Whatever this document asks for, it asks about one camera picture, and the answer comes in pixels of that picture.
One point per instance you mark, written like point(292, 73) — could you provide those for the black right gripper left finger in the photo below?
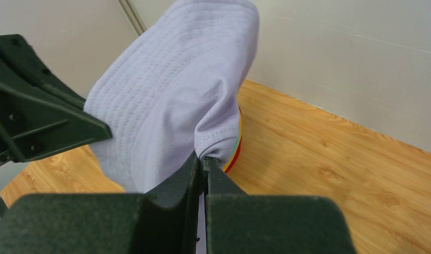
point(163, 220)

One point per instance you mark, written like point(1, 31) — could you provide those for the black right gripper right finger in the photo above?
point(240, 223)

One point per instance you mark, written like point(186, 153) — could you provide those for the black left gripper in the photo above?
point(40, 116)

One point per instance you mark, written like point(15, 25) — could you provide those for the yellow bucket hat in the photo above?
point(240, 123)

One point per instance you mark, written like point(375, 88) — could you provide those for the red bucket hat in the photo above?
point(232, 161)

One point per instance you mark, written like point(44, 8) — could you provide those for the light blue bucket hat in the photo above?
point(236, 145)

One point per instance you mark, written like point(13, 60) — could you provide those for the lavender hat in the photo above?
point(173, 92)

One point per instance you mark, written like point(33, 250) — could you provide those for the aluminium frame rail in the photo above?
point(133, 16)

